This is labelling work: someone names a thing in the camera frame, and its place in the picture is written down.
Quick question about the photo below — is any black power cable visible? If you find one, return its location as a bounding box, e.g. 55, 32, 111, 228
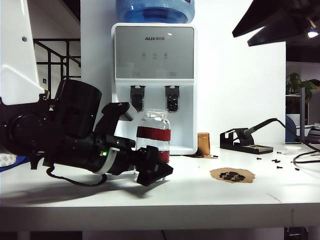
276, 118, 320, 165

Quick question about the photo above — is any brown patch with black scraps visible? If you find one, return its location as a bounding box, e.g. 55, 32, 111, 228
209, 167, 256, 184

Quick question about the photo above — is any black dispenser tap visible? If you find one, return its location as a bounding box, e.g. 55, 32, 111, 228
129, 84, 146, 113
164, 84, 181, 114

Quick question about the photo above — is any white double-sided tape roll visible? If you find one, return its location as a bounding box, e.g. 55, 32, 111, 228
0, 152, 17, 168

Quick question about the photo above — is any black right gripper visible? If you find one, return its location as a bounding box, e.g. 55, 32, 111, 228
231, 0, 320, 47

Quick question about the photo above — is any black soldering iron stand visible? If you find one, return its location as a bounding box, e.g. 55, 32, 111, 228
219, 127, 274, 155

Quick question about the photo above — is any amber cylindrical cup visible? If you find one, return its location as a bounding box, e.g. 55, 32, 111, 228
197, 131, 211, 156

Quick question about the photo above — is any pile of black scraps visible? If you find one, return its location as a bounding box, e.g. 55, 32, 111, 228
219, 171, 246, 182

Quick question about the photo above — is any black stair railing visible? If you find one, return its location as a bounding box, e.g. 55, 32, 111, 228
33, 38, 82, 85

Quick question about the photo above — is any blue chair back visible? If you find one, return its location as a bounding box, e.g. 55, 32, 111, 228
285, 114, 297, 144

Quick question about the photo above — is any black soldering iron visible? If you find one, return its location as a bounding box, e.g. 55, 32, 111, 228
243, 117, 280, 138

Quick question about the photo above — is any glass bottle with red belts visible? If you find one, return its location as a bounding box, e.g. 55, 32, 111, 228
134, 109, 172, 183

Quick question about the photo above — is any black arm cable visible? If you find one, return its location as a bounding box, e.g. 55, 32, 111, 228
46, 166, 108, 187

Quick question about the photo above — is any white AUX water dispenser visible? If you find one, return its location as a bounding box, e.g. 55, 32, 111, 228
111, 22, 199, 156

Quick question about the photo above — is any grey computer monitor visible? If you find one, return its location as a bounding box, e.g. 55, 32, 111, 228
307, 89, 320, 125

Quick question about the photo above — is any ceiling light panel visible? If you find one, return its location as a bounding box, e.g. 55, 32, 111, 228
307, 26, 320, 39

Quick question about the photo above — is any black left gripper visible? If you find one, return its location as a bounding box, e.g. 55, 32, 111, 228
82, 132, 174, 187

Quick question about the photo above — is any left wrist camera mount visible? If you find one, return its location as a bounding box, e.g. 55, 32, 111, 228
94, 101, 137, 141

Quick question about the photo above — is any blue water jug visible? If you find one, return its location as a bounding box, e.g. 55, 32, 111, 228
115, 0, 196, 24

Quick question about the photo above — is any green potted plant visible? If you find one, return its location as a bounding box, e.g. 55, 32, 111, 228
286, 72, 320, 96

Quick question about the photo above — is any grey metal pole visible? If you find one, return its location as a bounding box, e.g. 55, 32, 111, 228
299, 87, 306, 143

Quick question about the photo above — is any blue cloth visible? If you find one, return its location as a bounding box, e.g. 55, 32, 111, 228
0, 154, 29, 173

